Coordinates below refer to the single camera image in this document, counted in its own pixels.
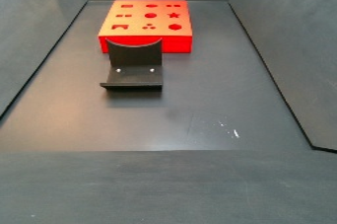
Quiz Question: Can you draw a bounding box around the red shape sorter box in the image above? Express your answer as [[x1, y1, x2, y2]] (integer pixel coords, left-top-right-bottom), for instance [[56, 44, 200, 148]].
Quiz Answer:
[[97, 0, 192, 53]]

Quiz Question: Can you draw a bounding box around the black curved holder stand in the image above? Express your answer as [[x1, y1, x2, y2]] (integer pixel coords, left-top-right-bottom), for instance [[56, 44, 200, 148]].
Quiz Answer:
[[100, 39, 164, 90]]

